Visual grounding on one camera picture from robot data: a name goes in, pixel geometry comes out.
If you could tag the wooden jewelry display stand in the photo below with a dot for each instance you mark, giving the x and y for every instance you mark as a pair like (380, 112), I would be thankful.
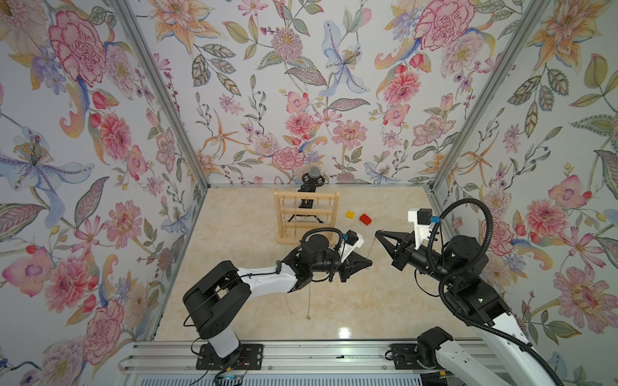
(299, 212)

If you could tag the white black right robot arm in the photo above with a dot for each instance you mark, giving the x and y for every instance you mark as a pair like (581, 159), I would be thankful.
(457, 268)

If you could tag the red toy brick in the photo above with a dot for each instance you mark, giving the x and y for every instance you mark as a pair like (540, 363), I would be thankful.
(365, 219)

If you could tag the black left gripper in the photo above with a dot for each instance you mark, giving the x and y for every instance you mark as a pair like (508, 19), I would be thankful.
(348, 268)

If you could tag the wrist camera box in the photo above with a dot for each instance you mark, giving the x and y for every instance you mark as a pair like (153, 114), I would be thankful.
(423, 220)
(352, 241)

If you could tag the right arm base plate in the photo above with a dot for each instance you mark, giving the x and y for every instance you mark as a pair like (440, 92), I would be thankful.
(411, 356)

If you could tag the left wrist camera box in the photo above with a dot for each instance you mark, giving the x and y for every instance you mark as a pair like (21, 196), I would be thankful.
(352, 241)

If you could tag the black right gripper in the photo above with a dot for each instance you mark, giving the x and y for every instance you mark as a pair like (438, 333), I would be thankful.
(401, 253)

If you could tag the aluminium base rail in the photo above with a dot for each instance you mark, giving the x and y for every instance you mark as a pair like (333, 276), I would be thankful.
(305, 362)

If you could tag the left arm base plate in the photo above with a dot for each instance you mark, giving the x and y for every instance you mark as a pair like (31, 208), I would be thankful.
(246, 357)

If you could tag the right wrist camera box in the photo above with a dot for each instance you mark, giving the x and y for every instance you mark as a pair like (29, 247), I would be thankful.
(423, 220)

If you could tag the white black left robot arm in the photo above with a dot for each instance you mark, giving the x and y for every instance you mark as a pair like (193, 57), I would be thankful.
(214, 302)

